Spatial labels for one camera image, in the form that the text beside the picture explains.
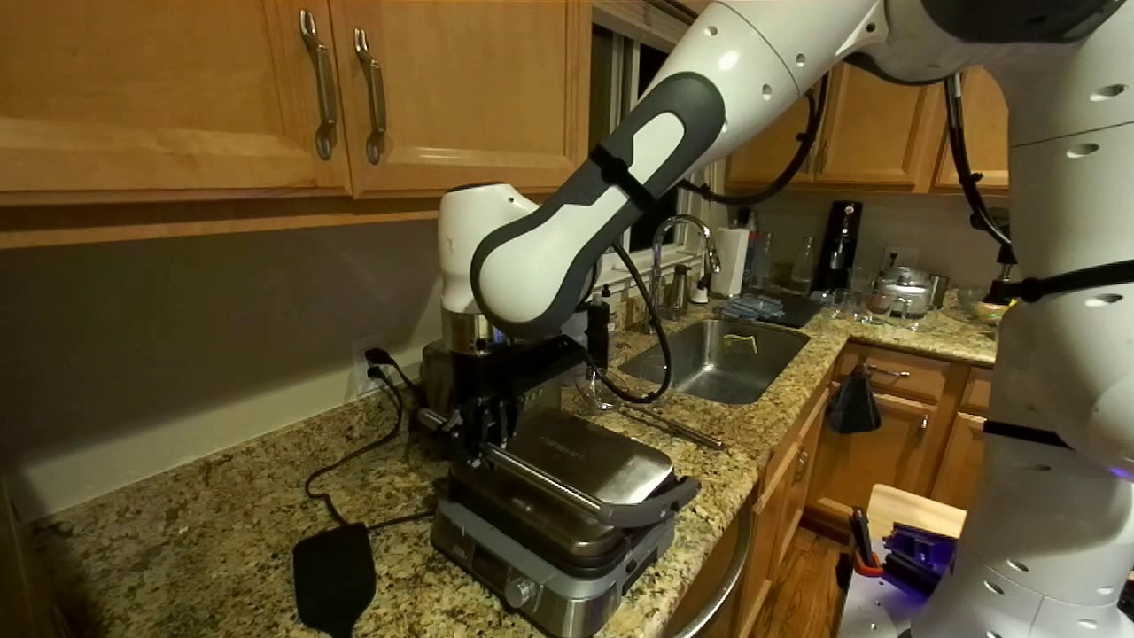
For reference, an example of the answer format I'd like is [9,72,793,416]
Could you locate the steel kettle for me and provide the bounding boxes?
[870,250,948,319]

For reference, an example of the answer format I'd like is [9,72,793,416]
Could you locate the white framed window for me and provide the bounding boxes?
[590,0,712,258]

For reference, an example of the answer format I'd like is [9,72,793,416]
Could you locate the black power cable with plug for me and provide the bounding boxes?
[301,343,445,531]

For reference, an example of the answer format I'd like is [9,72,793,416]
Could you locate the black power adapter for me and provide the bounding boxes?
[291,523,383,638]

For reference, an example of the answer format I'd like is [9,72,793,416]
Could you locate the steel kitchen faucet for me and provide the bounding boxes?
[653,211,727,310]

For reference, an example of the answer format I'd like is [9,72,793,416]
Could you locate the curved steel dishwasher handle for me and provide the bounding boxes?
[667,507,758,638]

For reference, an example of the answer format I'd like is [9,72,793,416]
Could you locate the long steel utensil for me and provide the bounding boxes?
[596,395,732,453]

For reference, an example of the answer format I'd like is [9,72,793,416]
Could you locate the black hanging cloth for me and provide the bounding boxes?
[825,361,886,436]

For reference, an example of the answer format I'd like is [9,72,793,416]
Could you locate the wooden wall cabinet door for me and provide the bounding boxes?
[0,0,355,202]
[330,0,596,198]

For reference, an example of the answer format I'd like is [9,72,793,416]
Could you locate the white wall outlet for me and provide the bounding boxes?
[347,352,394,403]

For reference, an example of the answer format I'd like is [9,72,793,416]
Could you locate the stainless steel sink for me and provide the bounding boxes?
[620,317,814,409]

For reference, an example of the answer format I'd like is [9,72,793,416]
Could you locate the black water bottle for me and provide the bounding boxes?
[584,293,612,371]

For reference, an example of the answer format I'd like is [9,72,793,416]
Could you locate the stainless steel toaster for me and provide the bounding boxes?
[418,336,488,448]

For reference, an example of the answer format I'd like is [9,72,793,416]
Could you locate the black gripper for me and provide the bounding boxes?
[452,336,533,469]

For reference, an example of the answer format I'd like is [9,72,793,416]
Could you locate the light wooden board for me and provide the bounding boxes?
[866,479,972,547]

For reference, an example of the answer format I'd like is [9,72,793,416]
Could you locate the black box with purple light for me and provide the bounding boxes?
[883,523,964,590]

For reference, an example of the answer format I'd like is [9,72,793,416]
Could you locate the white paper towel roll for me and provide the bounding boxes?
[710,219,754,302]

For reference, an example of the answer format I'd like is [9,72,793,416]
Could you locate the stainless steel contact grill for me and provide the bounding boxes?
[427,401,707,638]

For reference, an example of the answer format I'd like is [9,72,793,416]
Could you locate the steel cabinet door handle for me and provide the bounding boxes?
[296,9,343,167]
[347,24,394,170]

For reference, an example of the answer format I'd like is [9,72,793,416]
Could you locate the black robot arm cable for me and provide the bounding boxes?
[590,64,1020,409]

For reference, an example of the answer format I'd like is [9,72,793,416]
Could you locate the wooden base cabinet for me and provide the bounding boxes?
[810,339,1003,539]
[732,384,838,638]

